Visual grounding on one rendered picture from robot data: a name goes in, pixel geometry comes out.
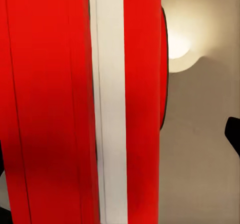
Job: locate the coffee table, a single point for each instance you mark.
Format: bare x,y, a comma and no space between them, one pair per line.
199,169

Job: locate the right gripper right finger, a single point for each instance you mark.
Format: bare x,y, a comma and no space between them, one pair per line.
232,132

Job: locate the radio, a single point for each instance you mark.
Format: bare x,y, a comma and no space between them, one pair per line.
83,97

